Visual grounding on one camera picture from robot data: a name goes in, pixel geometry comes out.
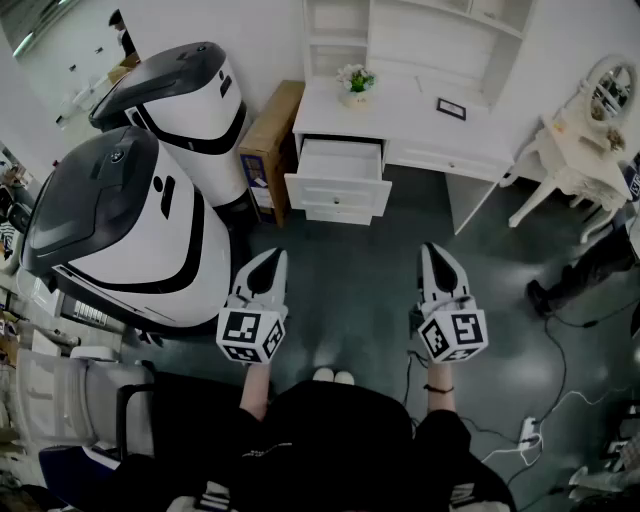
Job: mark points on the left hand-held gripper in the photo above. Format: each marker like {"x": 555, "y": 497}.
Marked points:
{"x": 250, "y": 330}

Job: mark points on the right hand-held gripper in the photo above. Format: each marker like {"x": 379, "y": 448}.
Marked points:
{"x": 455, "y": 332}

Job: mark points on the white desk drawer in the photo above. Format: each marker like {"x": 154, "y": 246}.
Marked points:
{"x": 340, "y": 160}

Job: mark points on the person's left forearm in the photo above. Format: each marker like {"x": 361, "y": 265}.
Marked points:
{"x": 256, "y": 390}

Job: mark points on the person's right forearm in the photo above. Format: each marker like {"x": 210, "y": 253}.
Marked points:
{"x": 440, "y": 400}

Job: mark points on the narrow white drawer front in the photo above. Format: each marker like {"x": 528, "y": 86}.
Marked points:
{"x": 340, "y": 216}

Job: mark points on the wide white drawer front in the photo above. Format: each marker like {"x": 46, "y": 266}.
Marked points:
{"x": 450, "y": 162}

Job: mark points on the black wrist band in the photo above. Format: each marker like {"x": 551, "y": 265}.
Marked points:
{"x": 440, "y": 389}

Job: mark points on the person's left white shoe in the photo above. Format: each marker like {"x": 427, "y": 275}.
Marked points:
{"x": 323, "y": 375}

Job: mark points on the person's white shoe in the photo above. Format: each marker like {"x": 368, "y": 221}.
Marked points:
{"x": 323, "y": 375}
{"x": 344, "y": 378}

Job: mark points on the person's right white shoe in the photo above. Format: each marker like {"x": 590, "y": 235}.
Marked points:
{"x": 344, "y": 378}

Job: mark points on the white and black robot machine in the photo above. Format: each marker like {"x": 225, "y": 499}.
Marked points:
{"x": 200, "y": 100}
{"x": 125, "y": 235}

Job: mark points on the brown cardboard box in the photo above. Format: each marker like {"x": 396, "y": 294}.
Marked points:
{"x": 270, "y": 130}

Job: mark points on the white desk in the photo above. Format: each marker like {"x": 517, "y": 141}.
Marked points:
{"x": 400, "y": 125}

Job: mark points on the person's black shirt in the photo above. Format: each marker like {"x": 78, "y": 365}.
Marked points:
{"x": 325, "y": 440}

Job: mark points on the white power strip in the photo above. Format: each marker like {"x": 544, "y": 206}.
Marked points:
{"x": 529, "y": 432}

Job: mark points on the white carved vanity table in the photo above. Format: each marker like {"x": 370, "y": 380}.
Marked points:
{"x": 570, "y": 165}

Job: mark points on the black chair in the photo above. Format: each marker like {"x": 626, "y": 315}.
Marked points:
{"x": 120, "y": 425}

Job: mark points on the potted artificial flowers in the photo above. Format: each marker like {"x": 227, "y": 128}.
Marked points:
{"x": 356, "y": 82}

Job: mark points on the dried flower bunch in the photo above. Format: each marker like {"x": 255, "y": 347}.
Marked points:
{"x": 616, "y": 139}

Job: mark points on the white plastic storage cabinet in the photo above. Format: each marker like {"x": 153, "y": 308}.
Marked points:
{"x": 60, "y": 390}

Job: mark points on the white oval vanity mirror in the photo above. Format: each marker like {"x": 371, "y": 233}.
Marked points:
{"x": 607, "y": 95}

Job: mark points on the black picture frame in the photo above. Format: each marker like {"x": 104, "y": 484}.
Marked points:
{"x": 451, "y": 108}

